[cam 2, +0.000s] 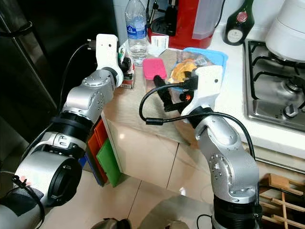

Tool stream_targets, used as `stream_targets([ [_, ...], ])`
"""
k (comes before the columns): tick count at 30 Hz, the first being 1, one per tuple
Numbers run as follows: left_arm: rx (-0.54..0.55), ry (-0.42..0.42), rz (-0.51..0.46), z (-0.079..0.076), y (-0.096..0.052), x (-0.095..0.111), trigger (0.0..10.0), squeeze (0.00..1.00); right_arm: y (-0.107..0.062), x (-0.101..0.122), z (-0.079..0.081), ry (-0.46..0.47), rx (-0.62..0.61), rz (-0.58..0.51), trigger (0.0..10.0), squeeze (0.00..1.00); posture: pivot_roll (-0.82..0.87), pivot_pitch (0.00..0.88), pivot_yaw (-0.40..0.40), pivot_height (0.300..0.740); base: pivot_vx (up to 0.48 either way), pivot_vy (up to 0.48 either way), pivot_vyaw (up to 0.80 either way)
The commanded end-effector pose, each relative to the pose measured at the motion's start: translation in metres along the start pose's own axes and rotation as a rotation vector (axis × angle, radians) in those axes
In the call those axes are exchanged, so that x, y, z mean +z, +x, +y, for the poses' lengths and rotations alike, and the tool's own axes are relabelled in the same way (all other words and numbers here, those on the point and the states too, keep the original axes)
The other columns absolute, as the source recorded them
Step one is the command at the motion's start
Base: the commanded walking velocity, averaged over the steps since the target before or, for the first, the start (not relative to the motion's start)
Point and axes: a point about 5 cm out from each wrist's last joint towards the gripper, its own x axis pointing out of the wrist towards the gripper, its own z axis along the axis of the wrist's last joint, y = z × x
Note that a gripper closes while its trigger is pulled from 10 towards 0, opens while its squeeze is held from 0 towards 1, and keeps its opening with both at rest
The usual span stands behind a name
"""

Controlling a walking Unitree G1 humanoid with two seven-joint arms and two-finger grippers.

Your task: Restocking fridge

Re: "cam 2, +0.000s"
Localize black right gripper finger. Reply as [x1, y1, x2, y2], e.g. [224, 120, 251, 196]
[152, 75, 173, 104]
[183, 69, 199, 90]

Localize dark green wine bottle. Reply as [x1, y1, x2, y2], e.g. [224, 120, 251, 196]
[224, 0, 256, 46]

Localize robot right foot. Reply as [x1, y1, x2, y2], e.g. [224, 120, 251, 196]
[164, 221, 194, 229]

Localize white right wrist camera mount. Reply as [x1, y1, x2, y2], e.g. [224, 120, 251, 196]
[179, 64, 224, 118]

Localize white kitchen appliance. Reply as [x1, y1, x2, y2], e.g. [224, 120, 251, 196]
[264, 0, 305, 63]

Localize clear plastic water bottle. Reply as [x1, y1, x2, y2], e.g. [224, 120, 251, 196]
[125, 0, 149, 66]

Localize steel gas stove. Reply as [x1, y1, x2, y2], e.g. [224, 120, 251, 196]
[242, 39, 305, 133]

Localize small red white carton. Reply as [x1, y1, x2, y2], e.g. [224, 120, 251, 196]
[121, 72, 135, 90]

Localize black floor cable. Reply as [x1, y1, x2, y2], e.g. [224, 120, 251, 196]
[195, 214, 215, 229]

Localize red coffee machine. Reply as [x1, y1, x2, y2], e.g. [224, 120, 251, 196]
[145, 0, 225, 50]

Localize wooden rack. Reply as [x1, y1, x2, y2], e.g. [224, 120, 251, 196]
[257, 173, 305, 229]

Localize orange plastic board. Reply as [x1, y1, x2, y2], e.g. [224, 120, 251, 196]
[87, 119, 109, 185]

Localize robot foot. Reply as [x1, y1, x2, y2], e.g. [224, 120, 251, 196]
[91, 218, 132, 229]
[164, 221, 194, 229]

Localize pink lid food container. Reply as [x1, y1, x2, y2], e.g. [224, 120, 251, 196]
[142, 58, 168, 94]

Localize black fridge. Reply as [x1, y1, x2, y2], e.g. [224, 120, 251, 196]
[0, 0, 118, 144]

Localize black left wrist camera cable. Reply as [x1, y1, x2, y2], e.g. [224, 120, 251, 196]
[59, 42, 99, 116]

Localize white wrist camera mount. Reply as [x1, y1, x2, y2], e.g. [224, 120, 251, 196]
[179, 64, 224, 118]
[95, 33, 123, 73]

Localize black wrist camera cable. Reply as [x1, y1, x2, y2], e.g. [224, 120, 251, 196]
[59, 42, 99, 116]
[139, 75, 258, 161]

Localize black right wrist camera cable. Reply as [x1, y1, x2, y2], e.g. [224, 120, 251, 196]
[139, 75, 258, 161]

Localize green plastic board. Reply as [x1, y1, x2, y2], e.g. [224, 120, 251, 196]
[96, 138, 122, 188]

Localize clear bag of bread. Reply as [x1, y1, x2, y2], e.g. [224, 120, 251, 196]
[167, 50, 208, 87]

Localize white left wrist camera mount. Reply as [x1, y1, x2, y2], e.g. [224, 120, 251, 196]
[95, 33, 123, 73]

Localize small white box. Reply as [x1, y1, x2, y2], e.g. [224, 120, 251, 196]
[150, 34, 170, 49]

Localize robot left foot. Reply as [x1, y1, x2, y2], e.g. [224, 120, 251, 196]
[91, 218, 132, 229]

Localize blue lid food container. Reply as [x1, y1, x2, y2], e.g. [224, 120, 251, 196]
[181, 47, 229, 73]

